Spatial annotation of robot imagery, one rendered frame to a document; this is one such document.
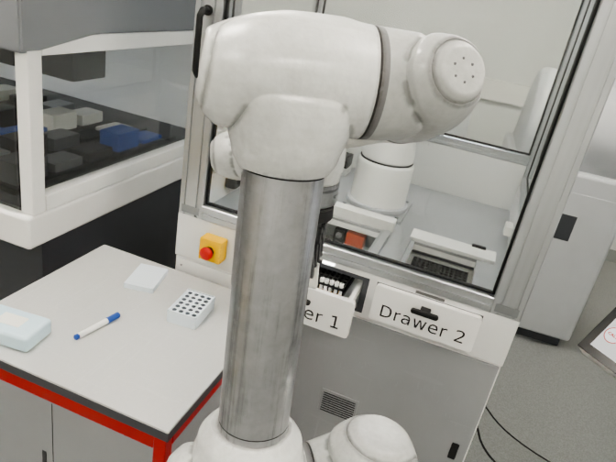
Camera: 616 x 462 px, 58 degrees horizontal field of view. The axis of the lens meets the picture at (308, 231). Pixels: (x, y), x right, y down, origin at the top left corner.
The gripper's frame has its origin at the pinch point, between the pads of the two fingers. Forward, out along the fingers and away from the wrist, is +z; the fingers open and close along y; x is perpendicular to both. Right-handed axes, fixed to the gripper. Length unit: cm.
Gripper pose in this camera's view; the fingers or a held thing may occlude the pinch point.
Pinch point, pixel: (312, 274)
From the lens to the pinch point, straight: 138.2
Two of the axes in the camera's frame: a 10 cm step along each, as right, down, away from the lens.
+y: 3.3, -4.5, 8.3
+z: -0.7, 8.7, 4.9
